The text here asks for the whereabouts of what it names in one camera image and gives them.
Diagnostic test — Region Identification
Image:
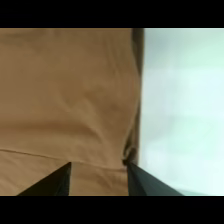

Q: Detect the brown T-shirt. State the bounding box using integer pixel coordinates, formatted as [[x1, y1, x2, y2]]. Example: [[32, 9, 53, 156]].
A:
[[0, 27, 145, 197]]

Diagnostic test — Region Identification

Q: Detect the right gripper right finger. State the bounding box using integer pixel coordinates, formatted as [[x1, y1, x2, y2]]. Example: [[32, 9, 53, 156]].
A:
[[126, 161, 184, 197]]

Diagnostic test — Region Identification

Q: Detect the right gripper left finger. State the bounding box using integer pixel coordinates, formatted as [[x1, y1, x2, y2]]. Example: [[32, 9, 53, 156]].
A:
[[17, 161, 73, 197]]

